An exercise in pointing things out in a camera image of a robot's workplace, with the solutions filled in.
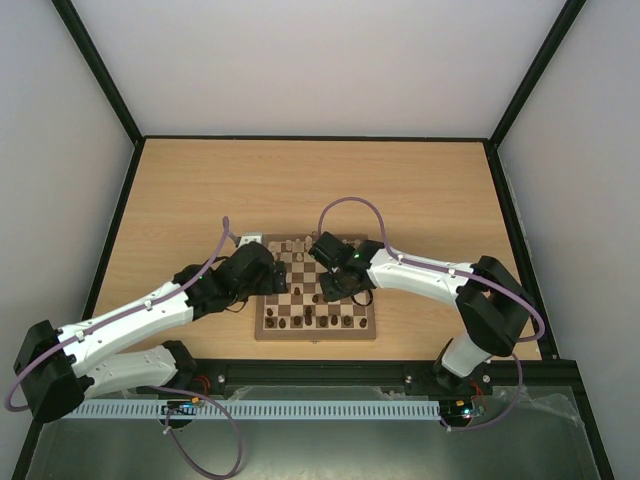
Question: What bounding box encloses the black king piece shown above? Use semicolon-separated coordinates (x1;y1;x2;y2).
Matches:
304;306;314;327

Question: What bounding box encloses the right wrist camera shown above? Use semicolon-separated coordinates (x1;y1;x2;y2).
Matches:
309;232;355;270

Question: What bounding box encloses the wooden chess board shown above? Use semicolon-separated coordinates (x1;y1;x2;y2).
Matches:
255;232;377;342

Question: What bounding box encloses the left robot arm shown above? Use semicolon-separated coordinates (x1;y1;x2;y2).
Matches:
14;242;287;423

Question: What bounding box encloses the black aluminium frame rail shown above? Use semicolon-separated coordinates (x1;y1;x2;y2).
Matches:
195;359;585;397

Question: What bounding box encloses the light blue cable duct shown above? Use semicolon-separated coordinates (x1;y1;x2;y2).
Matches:
66;399;441;421

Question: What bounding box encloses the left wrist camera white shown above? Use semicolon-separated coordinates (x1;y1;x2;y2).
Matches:
237;232;264;247

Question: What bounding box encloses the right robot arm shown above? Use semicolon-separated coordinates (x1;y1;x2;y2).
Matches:
309;232;533;392

